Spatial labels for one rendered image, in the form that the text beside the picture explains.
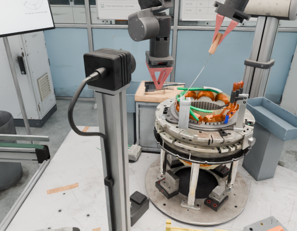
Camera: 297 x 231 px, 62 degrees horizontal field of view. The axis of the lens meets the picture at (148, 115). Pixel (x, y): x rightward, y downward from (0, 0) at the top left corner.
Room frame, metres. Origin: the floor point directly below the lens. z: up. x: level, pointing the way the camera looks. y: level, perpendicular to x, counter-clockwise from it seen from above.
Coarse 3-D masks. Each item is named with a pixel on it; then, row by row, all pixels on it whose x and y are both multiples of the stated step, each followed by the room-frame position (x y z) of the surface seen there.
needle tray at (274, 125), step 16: (256, 112) 0.82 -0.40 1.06; (272, 112) 0.88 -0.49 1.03; (288, 112) 0.81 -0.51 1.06; (256, 128) 0.82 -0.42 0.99; (272, 128) 0.73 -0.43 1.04; (288, 128) 0.76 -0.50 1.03; (256, 144) 0.80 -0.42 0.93; (272, 144) 0.76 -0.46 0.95; (256, 160) 0.78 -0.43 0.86; (272, 160) 0.77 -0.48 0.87; (256, 176) 0.76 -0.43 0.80; (272, 176) 0.77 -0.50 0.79
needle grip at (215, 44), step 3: (219, 33) 0.72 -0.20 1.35; (216, 36) 0.73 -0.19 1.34; (219, 36) 0.72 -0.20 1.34; (216, 39) 0.72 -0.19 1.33; (219, 39) 0.72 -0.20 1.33; (213, 42) 0.73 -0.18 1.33; (216, 42) 0.72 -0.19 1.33; (213, 45) 0.72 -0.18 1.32; (216, 45) 0.72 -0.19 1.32; (210, 48) 0.73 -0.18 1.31; (213, 48) 0.72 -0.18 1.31; (216, 48) 0.73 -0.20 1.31; (210, 51) 0.72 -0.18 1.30; (213, 51) 0.72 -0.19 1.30
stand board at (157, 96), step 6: (138, 90) 1.00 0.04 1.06; (144, 90) 1.00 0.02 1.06; (162, 90) 1.00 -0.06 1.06; (168, 90) 1.00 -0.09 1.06; (174, 90) 1.00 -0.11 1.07; (180, 90) 1.00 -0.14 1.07; (138, 96) 0.94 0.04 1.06; (144, 96) 0.94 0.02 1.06; (150, 96) 0.94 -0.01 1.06; (156, 96) 0.94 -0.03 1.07; (162, 96) 0.94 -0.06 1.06; (168, 96) 0.94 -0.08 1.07; (174, 96) 0.94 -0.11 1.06; (156, 102) 0.93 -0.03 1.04
